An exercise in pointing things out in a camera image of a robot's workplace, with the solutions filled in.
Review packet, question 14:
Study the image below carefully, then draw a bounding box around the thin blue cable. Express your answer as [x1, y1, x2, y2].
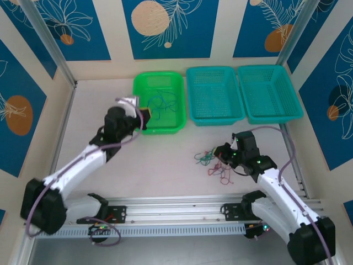
[147, 88, 178, 122]

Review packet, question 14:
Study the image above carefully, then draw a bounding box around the thin green cable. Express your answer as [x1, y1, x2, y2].
[194, 148, 217, 167]

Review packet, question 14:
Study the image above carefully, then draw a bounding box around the thin red cable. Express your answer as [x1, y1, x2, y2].
[206, 162, 236, 186]

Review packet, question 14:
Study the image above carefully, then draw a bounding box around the bright green plastic basket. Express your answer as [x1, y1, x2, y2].
[132, 71, 187, 136]

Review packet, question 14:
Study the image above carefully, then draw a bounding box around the teal plastic basket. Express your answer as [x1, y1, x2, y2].
[237, 65, 304, 125]
[185, 66, 246, 128]

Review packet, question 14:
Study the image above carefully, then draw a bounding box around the small circuit board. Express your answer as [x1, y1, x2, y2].
[88, 224, 114, 236]
[244, 222, 272, 240]

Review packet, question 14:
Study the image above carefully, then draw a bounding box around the grey metal panel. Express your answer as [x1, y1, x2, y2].
[16, 222, 337, 265]

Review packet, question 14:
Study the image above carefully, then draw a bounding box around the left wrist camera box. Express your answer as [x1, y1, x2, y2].
[115, 95, 140, 116]

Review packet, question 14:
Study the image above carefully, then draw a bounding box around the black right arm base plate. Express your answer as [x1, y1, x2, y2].
[222, 203, 265, 221]

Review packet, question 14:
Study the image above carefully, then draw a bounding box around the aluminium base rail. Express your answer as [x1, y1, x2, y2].
[23, 194, 329, 229]

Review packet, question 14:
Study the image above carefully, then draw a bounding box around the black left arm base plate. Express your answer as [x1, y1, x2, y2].
[76, 205, 128, 225]

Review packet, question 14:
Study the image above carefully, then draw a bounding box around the white slotted cable duct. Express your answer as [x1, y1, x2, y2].
[34, 223, 248, 240]

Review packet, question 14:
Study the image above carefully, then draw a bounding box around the aluminium frame post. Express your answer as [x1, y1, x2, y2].
[19, 0, 78, 88]
[275, 0, 318, 67]

